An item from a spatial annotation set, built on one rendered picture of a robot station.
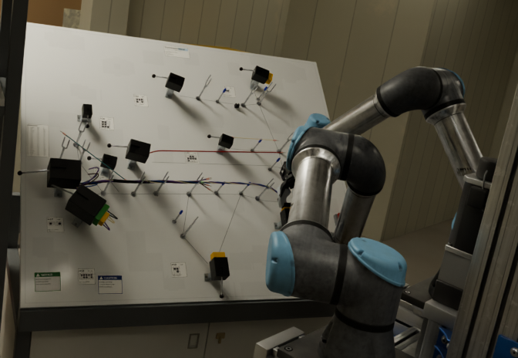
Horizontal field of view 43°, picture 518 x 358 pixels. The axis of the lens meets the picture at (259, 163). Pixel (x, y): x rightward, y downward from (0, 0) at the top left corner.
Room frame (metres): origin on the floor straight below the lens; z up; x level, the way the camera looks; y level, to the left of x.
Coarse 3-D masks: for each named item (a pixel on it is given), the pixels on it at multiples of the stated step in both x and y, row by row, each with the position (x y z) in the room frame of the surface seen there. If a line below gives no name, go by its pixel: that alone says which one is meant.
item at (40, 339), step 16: (32, 336) 1.73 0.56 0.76; (48, 336) 1.75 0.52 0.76; (64, 336) 1.77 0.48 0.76; (80, 336) 1.79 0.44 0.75; (96, 336) 1.81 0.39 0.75; (112, 336) 1.83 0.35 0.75; (128, 336) 1.85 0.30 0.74; (144, 336) 1.87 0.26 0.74; (160, 336) 1.90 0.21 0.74; (176, 336) 1.92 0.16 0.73; (192, 336) 1.95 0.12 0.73; (32, 352) 1.73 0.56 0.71; (48, 352) 1.75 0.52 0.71; (64, 352) 1.77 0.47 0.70; (80, 352) 1.79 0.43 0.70; (96, 352) 1.81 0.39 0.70; (112, 352) 1.83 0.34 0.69; (128, 352) 1.85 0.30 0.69; (144, 352) 1.88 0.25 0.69; (160, 352) 1.90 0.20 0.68; (176, 352) 1.92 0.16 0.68; (192, 352) 1.95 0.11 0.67
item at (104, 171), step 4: (104, 156) 2.03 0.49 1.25; (108, 156) 2.04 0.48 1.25; (112, 156) 2.04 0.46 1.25; (104, 160) 2.02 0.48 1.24; (108, 160) 2.03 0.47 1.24; (112, 160) 2.03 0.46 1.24; (116, 160) 2.04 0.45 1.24; (100, 164) 2.04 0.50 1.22; (104, 164) 2.02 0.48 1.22; (108, 164) 2.02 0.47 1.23; (112, 164) 2.02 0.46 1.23; (104, 168) 2.05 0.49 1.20; (108, 168) 2.04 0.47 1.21; (112, 168) 2.04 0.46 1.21; (104, 172) 2.07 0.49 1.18; (108, 172) 2.08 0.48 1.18
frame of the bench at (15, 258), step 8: (8, 248) 2.21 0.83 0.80; (16, 248) 2.22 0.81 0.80; (8, 256) 2.15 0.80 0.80; (16, 256) 2.16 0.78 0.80; (8, 264) 2.09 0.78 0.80; (16, 264) 2.10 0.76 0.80; (8, 272) 2.04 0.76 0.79; (16, 272) 2.03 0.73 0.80; (8, 280) 2.02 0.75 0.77; (16, 280) 1.98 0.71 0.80; (16, 288) 1.93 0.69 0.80; (16, 296) 1.87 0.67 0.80; (16, 304) 1.83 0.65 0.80; (16, 312) 1.78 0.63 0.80; (16, 320) 1.74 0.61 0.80; (16, 328) 1.72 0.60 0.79; (16, 336) 1.71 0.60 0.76; (24, 336) 1.72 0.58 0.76; (16, 344) 1.71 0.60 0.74; (24, 344) 1.72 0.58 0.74; (16, 352) 1.71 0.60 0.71; (24, 352) 1.72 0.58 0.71
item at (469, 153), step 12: (444, 72) 1.84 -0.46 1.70; (444, 84) 1.79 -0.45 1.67; (456, 84) 1.84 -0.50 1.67; (444, 96) 1.80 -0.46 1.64; (456, 96) 1.81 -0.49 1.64; (432, 108) 1.80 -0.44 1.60; (444, 108) 1.79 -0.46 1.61; (456, 108) 1.79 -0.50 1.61; (432, 120) 1.81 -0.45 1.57; (444, 120) 1.79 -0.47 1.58; (456, 120) 1.78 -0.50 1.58; (444, 132) 1.79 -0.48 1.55; (456, 132) 1.77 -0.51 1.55; (468, 132) 1.77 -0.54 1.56; (444, 144) 1.79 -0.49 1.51; (456, 144) 1.76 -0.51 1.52; (468, 144) 1.75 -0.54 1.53; (456, 156) 1.75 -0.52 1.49; (468, 156) 1.74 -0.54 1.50; (480, 156) 1.75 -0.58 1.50; (456, 168) 1.75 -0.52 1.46; (468, 168) 1.73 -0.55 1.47
